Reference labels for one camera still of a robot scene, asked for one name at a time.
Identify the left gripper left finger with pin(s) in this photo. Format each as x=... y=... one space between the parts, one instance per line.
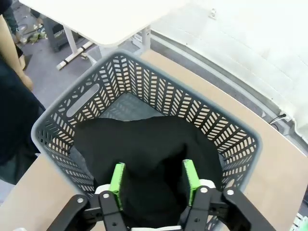
x=106 y=211

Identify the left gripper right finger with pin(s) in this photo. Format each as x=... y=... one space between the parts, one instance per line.
x=204 y=209

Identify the black trousers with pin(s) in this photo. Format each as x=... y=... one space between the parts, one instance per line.
x=144 y=144

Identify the person's left forearm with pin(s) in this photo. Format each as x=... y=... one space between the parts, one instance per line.
x=9 y=48

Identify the person's left hand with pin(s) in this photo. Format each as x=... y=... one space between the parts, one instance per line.
x=27 y=83

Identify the grey plastic woven-pattern basket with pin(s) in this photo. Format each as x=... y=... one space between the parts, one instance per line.
x=144 y=79

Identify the person in black t-shirt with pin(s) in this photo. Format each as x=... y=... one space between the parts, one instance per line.
x=14 y=108

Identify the grey plastic stool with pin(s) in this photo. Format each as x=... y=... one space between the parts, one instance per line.
x=57 y=36

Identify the green cloth on floor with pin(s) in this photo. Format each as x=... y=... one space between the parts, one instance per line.
x=36 y=37

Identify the white table with rounded corner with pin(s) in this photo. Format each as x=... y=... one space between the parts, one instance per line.
x=96 y=19

